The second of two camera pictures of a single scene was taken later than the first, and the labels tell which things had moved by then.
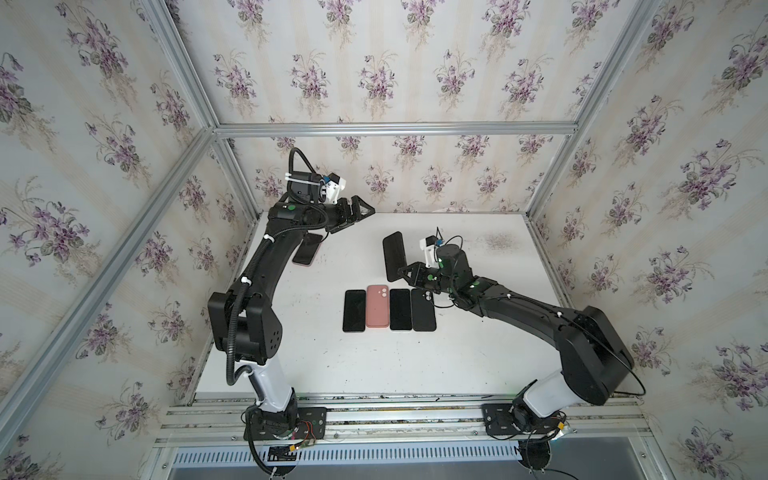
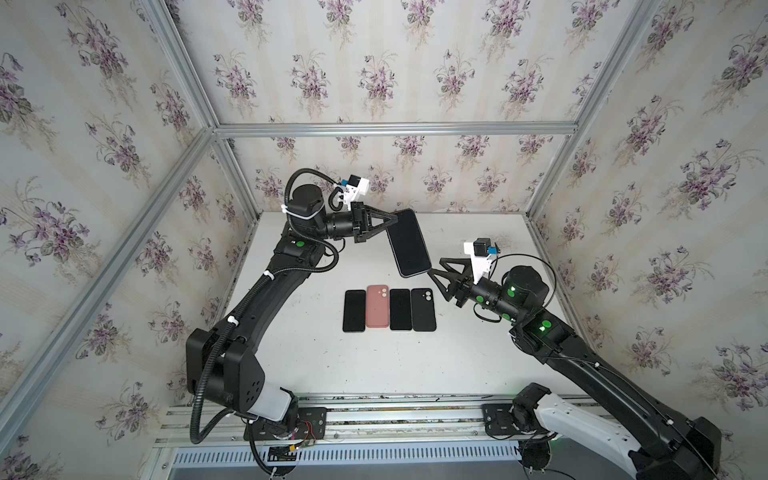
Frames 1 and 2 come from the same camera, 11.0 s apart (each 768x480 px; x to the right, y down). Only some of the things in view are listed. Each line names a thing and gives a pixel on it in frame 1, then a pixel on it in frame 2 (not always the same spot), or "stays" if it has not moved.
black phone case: (423, 310) stays
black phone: (394, 255) to (408, 244)
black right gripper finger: (413, 273) to (449, 292)
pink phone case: (377, 306) stays
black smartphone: (354, 311) stays
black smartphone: (400, 309) stays
